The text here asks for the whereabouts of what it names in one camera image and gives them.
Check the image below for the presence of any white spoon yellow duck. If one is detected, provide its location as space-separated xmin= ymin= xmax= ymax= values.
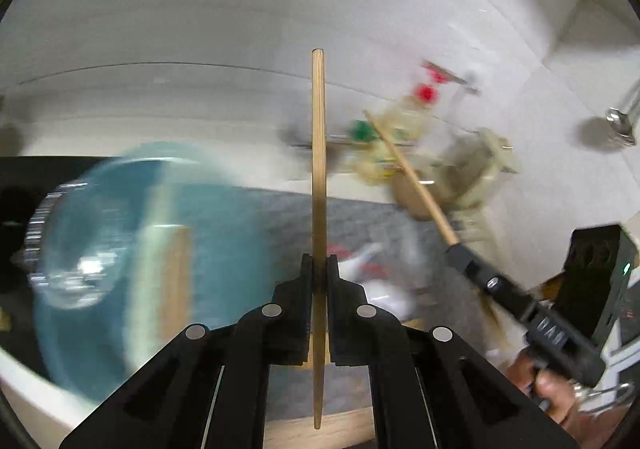
xmin=337 ymin=242 xmax=382 ymax=282

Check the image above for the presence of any wooden spatula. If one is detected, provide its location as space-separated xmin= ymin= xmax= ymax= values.
xmin=311 ymin=48 xmax=328 ymax=429

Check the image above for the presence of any person right hand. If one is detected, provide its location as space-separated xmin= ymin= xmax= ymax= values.
xmin=506 ymin=349 xmax=590 ymax=432

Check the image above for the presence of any grey herringbone table mat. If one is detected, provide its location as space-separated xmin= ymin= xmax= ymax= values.
xmin=188 ymin=185 xmax=501 ymax=422

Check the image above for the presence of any hanging metal ladle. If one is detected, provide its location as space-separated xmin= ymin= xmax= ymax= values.
xmin=605 ymin=82 xmax=640 ymax=146

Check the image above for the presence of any beige glass kettle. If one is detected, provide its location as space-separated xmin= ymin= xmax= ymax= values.
xmin=433 ymin=127 xmax=520 ymax=209

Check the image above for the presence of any brown ceramic saucer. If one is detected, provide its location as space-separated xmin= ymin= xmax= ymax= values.
xmin=390 ymin=172 xmax=450 ymax=221

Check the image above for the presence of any blue translucent plastic tray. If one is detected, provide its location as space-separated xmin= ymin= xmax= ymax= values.
xmin=37 ymin=142 xmax=274 ymax=405

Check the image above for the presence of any gas stove burner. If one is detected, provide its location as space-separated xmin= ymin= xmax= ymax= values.
xmin=23 ymin=179 xmax=132 ymax=309

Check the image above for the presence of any yellow dish soap bottle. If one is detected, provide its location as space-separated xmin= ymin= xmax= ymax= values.
xmin=349 ymin=60 xmax=452 ymax=185

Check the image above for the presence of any green lid spice jar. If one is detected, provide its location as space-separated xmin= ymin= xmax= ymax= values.
xmin=348 ymin=120 xmax=378 ymax=144

